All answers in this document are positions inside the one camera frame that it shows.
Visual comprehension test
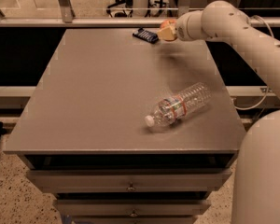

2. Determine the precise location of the black office chair base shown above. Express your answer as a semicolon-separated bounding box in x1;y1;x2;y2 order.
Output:
106;0;133;18

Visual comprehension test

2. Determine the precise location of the metal glass railing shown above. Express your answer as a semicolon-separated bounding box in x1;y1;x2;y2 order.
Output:
0;0;280;28

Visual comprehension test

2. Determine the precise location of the white cable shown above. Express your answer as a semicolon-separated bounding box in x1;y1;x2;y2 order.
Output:
232;14;275;111

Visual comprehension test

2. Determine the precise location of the blue rxbar blueberry wrapper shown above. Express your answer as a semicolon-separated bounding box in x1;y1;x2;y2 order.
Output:
133;28;159;44

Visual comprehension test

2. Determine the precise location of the lower cabinet drawer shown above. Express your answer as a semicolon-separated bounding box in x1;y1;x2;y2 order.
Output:
54;200;210;217

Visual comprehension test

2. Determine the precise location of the grey drawer cabinet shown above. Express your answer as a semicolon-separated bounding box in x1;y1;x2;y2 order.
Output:
5;29;245;224

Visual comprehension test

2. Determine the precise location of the upper cabinet drawer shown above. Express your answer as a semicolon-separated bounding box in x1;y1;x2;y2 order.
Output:
27;169;231;193

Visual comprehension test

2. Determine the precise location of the clear plastic water bottle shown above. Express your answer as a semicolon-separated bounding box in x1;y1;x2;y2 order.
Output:
145;82;211;127

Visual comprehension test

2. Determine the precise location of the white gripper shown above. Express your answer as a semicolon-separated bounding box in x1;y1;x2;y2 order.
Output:
157;11;205;41

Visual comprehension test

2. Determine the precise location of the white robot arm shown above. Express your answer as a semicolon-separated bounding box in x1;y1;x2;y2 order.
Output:
158;0;280;224

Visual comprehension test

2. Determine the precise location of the red apple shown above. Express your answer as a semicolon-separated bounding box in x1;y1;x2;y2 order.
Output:
160;19;176;29

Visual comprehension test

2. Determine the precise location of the cabinet drawer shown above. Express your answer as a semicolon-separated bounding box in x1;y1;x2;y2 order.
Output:
27;169;231;193
54;200;210;217

